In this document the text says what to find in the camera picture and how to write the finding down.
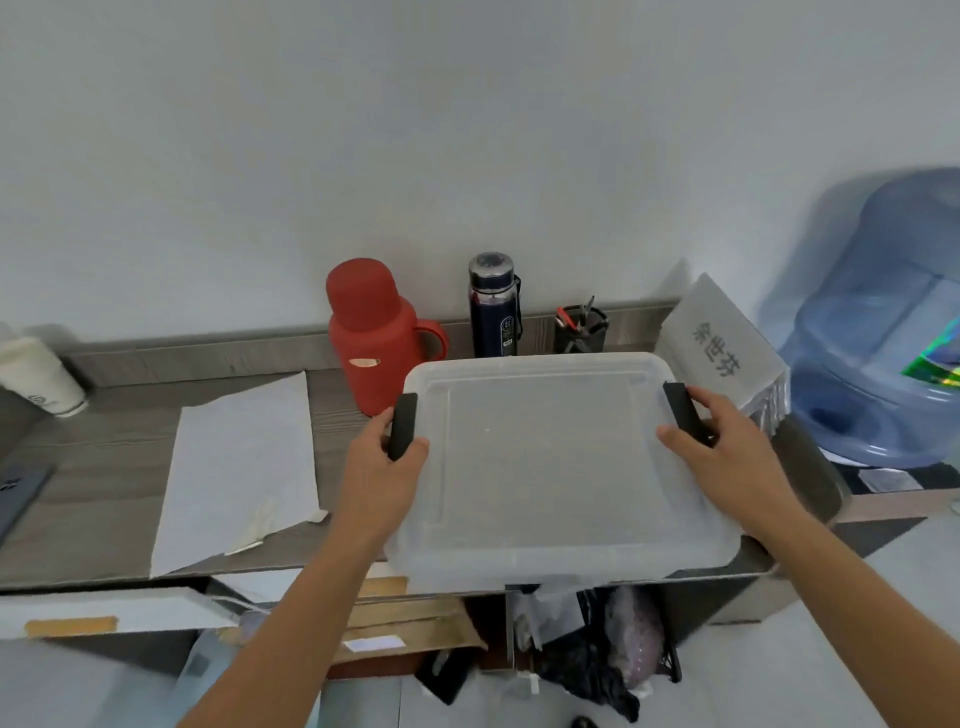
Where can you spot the person's right hand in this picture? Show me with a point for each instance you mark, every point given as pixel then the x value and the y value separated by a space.
pixel 739 469

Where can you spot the person's left hand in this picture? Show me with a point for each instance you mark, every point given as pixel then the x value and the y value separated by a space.
pixel 371 487

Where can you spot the person's right thumb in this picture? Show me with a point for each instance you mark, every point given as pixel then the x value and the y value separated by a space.
pixel 682 442

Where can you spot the person's left thumb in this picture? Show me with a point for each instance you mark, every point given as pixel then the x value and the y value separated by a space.
pixel 411 456

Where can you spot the clear plastic storage box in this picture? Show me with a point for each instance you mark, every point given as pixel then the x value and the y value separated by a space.
pixel 547 465

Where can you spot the person's left forearm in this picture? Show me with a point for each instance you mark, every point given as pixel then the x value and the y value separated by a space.
pixel 292 637

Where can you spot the person's right forearm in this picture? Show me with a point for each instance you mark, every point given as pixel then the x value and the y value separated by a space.
pixel 862 607

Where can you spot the white paper name sign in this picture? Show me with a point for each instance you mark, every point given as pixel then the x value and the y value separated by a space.
pixel 720 345

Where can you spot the red thermos jug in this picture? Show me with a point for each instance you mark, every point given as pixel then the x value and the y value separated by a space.
pixel 371 337

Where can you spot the black mesh pen holder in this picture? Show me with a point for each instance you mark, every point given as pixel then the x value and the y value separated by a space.
pixel 589 337

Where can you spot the dark blue water bottle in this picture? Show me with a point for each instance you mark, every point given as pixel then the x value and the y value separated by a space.
pixel 493 315

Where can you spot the brown cardboard box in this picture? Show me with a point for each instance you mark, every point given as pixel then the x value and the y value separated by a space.
pixel 409 622

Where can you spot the white paper sheet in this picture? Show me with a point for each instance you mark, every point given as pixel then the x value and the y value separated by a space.
pixel 236 472

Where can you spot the pink plastic bag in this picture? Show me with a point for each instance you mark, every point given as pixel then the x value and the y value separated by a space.
pixel 634 637

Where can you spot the clear plastic bag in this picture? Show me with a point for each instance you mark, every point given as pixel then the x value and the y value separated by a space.
pixel 547 611

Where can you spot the white paper label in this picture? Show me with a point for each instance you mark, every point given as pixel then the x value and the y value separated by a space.
pixel 890 480

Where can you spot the large blue water jug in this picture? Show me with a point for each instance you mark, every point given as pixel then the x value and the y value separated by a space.
pixel 877 322

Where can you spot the black plastic bag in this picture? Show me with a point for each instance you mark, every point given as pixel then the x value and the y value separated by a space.
pixel 585 671

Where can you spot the dark water jug stand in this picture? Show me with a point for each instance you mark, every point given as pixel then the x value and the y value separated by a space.
pixel 937 476

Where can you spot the pale blue plastic bag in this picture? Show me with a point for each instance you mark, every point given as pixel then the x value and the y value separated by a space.
pixel 214 660

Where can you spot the white foam board with tape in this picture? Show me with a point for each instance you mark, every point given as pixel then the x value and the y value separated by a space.
pixel 112 607

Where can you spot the white paper cup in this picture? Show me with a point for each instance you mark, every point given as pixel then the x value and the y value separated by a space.
pixel 41 375

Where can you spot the dark grey phone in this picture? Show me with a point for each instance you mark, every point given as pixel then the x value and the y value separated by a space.
pixel 19 495

